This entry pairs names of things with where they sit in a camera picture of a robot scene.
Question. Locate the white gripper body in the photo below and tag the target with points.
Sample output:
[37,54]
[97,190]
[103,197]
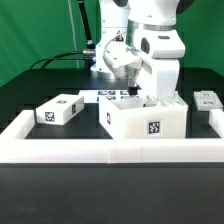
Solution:
[156,68]

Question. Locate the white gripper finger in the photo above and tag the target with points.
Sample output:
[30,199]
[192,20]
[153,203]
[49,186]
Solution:
[132,80]

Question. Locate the large white cabinet body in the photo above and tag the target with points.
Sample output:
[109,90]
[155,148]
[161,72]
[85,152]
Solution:
[142,118]

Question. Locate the white cabinet door panel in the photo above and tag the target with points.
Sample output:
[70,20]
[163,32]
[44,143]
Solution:
[207,100]

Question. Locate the small white box part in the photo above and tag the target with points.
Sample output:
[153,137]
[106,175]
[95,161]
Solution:
[60,110]

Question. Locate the white marker base plate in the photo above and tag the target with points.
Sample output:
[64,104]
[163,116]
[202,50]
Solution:
[92,96]

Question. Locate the white U-shaped boundary frame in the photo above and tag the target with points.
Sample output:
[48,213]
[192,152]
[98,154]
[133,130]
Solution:
[16,148]

